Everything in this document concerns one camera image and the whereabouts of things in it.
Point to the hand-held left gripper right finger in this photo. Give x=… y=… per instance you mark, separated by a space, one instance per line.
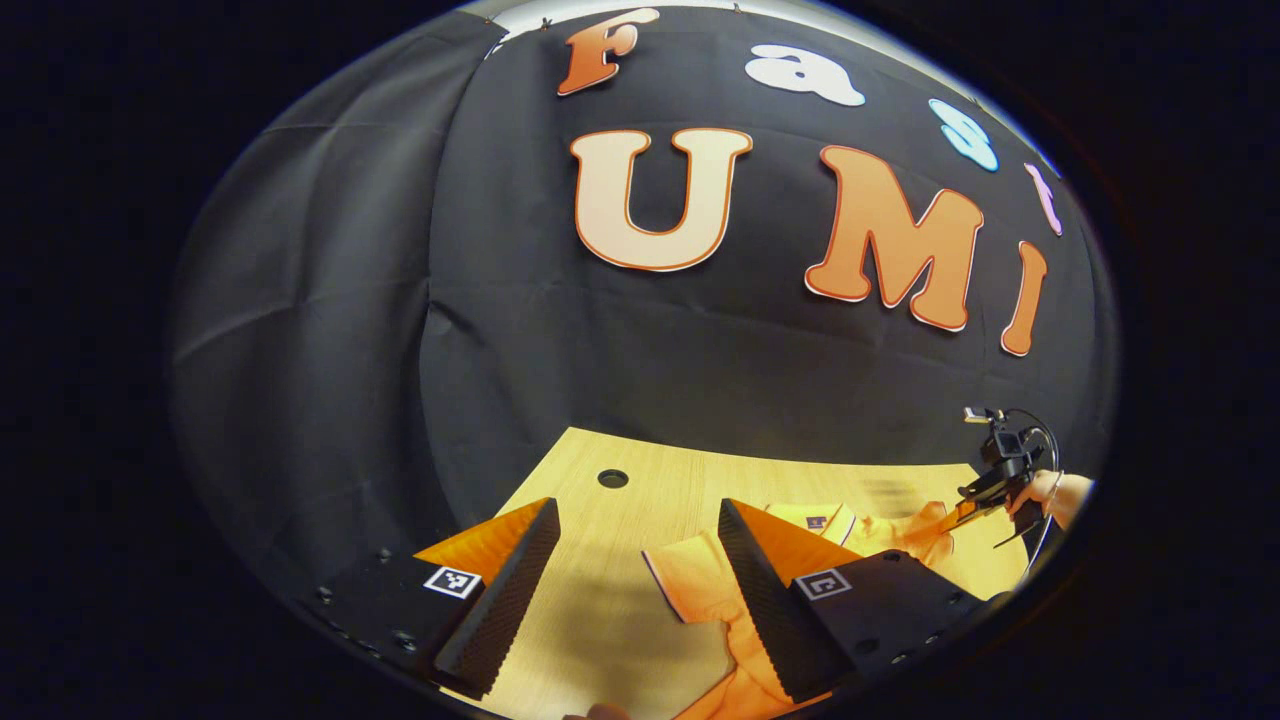
x=765 y=610

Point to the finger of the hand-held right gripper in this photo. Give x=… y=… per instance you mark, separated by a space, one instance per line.
x=970 y=513

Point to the round black table grommet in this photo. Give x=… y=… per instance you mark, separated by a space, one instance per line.
x=613 y=478

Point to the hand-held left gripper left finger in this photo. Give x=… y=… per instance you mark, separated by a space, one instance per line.
x=500 y=610

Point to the orange T-shirt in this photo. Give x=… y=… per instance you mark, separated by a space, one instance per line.
x=700 y=585

